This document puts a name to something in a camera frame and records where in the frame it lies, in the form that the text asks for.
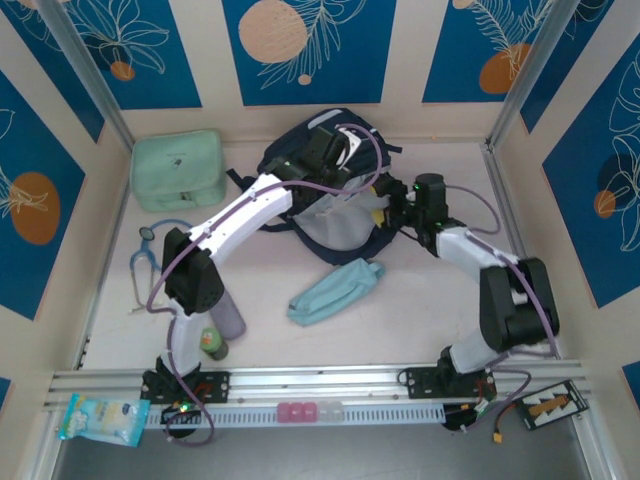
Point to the navy blue backpack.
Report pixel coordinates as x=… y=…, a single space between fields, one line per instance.
x=340 y=225

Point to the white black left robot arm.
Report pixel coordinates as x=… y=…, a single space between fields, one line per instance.
x=240 y=215

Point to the light blue pencil case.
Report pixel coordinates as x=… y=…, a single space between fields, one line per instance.
x=330 y=292

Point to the grey purple glasses case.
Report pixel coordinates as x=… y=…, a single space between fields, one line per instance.
x=231 y=317

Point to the mint green zip pouch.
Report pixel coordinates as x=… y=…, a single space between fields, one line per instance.
x=175 y=165

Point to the blue stethoscope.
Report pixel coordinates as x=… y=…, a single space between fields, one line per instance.
x=146 y=232

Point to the clear plastic box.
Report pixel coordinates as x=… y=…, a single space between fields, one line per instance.
x=330 y=411

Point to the green lidded bottle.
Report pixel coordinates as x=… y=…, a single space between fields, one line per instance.
x=212 y=342

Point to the blue white snack packet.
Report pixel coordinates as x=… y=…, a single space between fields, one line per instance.
x=105 y=417

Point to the aluminium frame post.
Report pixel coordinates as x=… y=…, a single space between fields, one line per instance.
x=526 y=75
x=90 y=75

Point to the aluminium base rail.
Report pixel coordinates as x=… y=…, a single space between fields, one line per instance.
x=325 y=382

